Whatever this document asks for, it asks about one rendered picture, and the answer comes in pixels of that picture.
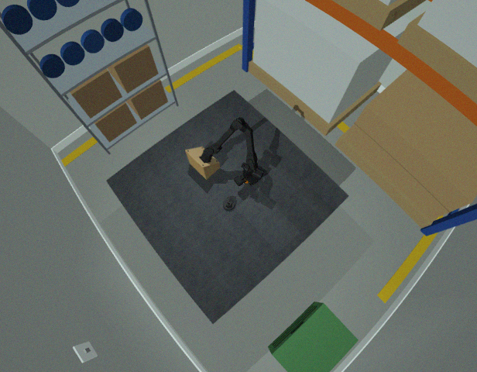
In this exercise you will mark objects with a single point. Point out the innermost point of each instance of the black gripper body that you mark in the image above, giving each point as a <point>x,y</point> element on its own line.
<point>239,180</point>

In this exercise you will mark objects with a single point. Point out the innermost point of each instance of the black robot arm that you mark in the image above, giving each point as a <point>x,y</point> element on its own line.
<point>251,165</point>

